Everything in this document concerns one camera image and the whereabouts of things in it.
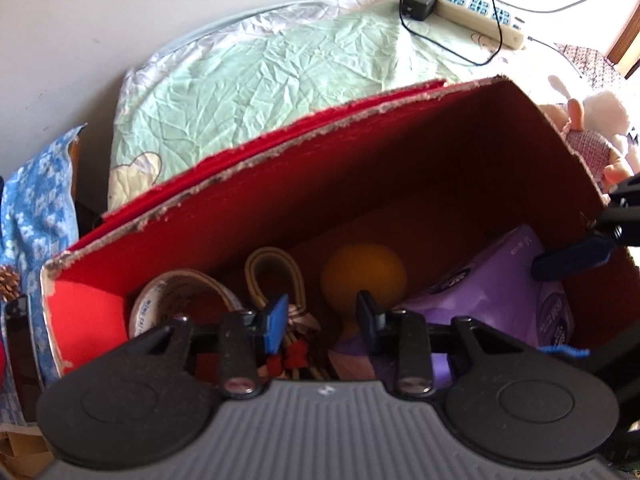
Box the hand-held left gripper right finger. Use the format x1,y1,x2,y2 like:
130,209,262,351
356,290,541,400

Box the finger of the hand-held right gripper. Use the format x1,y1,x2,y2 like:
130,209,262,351
539,320,640,376
531,175,640,282

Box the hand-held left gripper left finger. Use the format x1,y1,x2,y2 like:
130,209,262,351
125,294,291,400

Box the brown gourd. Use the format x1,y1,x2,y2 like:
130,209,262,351
320,244,407,337

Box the beige strap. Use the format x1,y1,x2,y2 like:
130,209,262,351
244,246,322,335

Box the purple tissue pack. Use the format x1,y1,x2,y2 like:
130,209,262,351
330,224,576,397

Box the printed packing tape roll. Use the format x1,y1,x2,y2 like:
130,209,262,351
128,270,247,347

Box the large red cardboard box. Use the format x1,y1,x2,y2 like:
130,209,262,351
40,75,640,392

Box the pink plush rabbit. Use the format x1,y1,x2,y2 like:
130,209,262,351
540,97,632,197

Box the white plush toy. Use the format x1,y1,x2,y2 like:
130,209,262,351
547,75,640,172

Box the dark patterned cloth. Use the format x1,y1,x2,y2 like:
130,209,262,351
554,42,627,82

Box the black tablet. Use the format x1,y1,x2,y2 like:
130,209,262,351
2,295,44,392

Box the white power strip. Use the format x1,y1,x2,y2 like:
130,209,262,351
434,0,527,52

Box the pine cone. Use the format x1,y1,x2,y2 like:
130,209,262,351
0,265,24,304

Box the blue white patterned cloth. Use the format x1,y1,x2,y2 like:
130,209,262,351
0,125,89,427

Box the cardboard boxes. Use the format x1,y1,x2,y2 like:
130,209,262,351
0,427,52,480

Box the black power adapter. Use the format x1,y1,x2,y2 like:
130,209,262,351
400,0,439,22

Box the wooden door frame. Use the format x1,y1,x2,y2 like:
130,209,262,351
606,11,640,79

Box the black cable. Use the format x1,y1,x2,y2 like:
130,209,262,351
399,0,504,67

